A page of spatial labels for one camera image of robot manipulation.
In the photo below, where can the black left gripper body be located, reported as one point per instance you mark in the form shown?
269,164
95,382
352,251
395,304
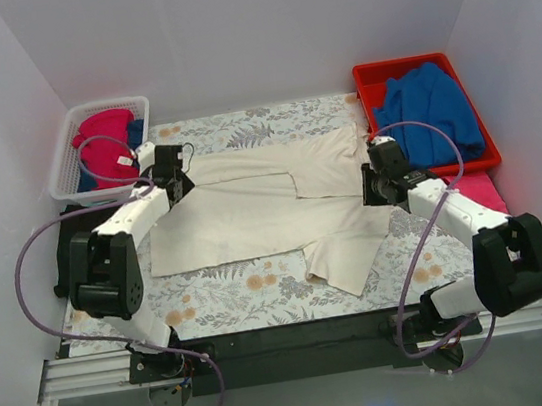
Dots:
176,187

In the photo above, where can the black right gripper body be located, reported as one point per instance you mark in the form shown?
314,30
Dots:
371,191

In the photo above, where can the cream t shirt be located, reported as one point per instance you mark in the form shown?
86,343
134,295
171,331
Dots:
247,204

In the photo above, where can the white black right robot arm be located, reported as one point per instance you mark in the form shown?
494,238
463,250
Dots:
506,250

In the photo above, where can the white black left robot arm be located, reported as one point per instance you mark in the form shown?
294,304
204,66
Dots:
105,277

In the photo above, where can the navy t shirt in basket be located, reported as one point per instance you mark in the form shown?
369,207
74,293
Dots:
137,133

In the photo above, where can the magenta t shirt in basket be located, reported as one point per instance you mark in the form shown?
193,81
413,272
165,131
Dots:
107,117

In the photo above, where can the blue t shirt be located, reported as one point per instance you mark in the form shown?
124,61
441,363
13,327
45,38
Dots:
434,121

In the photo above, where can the folded pink t shirt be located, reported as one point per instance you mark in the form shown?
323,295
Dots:
479,187

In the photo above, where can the folded black t shirt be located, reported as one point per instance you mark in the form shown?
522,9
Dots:
68,228

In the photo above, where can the white plastic basket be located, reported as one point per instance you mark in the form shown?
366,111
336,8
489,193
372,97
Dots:
70,180

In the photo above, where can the red plastic bin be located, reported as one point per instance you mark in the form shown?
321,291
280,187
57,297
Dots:
370,81

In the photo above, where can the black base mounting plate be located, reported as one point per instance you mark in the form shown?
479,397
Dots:
304,350

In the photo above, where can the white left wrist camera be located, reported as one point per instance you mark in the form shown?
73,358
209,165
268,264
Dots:
143,153

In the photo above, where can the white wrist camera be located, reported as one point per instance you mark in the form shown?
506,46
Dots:
378,140
143,153

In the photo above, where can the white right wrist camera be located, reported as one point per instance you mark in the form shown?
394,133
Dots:
378,140

